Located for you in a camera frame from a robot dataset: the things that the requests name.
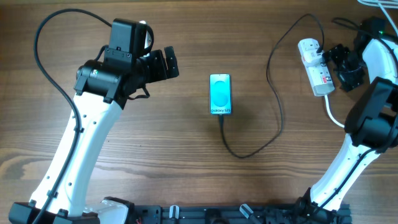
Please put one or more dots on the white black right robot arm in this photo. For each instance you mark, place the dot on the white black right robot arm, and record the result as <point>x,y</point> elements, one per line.
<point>369,131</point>

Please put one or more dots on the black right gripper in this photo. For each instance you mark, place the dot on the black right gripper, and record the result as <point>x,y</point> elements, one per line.
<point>347,80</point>

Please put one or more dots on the white power strip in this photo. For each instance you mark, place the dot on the white power strip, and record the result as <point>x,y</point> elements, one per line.
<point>318,75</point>

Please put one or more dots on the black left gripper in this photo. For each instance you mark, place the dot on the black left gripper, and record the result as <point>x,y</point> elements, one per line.
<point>160,71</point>

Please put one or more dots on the white charger plug adapter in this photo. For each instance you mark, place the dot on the white charger plug adapter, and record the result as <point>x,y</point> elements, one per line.
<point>311,58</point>

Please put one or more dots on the light blue Galaxy smartphone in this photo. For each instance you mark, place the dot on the light blue Galaxy smartphone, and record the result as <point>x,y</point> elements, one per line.
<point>220,94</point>

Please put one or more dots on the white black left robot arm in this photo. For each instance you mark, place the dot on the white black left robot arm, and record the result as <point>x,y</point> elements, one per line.
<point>103,87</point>

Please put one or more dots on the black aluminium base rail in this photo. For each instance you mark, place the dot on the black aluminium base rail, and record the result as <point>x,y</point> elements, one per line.
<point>281,213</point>

